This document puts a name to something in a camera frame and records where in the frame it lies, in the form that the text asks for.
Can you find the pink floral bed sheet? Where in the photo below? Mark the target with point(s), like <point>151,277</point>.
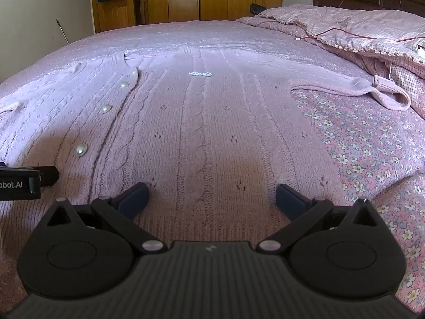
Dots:
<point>365,146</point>

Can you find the pink knit cardigan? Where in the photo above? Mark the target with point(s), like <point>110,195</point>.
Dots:
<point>206,139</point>

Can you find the wooden door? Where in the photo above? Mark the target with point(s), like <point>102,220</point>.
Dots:
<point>113,13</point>

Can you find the pink checked quilt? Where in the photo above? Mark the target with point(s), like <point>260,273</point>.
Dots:
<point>348,26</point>

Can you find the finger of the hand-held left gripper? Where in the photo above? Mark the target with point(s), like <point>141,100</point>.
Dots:
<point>48,175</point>

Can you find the thin metal rod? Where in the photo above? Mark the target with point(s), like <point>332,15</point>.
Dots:
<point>62,32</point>

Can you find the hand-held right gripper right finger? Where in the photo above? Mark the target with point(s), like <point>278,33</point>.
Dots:
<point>289,200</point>

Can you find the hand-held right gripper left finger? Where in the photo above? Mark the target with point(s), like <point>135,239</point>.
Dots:
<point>133,200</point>

